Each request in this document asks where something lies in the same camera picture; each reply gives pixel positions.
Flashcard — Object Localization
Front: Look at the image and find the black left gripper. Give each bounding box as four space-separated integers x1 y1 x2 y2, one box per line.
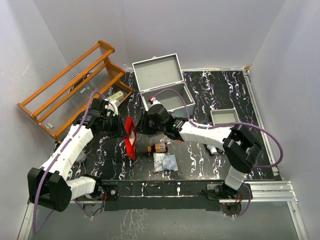
101 112 129 138

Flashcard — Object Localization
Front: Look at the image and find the red first aid pouch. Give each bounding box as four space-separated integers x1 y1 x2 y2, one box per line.
124 116 137 161

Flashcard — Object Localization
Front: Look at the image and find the brown medicine bottle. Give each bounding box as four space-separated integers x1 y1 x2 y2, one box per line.
147 143 168 153

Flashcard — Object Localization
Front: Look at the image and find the clear bag of plasters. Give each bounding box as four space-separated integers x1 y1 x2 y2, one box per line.
153 153 178 173

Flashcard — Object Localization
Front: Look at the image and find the grey plastic tray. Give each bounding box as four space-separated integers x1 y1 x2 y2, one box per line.
210 108 240 126

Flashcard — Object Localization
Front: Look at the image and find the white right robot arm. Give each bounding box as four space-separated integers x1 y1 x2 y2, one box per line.
134 104 262 199

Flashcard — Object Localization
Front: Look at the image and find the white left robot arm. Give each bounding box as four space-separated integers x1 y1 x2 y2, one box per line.
27 98 128 212

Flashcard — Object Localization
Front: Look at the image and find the white medicine box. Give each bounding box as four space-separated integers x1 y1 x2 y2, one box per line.
107 91 124 107

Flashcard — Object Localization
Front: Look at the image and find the silver metal medicine case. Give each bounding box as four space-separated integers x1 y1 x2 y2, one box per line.
132 53 196 118

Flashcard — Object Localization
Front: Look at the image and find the wooden shelf rack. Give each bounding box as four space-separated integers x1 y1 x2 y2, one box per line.
17 40 134 143

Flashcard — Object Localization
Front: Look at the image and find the white green-label bottle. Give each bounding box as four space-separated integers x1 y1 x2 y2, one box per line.
206 144 224 155

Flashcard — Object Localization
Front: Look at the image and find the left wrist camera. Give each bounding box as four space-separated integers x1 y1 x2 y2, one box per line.
104 100 120 117

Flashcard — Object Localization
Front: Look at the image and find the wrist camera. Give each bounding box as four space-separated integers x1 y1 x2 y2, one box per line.
148 96 162 108
104 100 120 117

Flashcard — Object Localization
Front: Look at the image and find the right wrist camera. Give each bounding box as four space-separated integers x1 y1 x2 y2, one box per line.
148 96 162 108

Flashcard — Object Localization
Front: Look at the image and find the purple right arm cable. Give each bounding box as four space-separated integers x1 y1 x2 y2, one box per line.
152 87 285 218

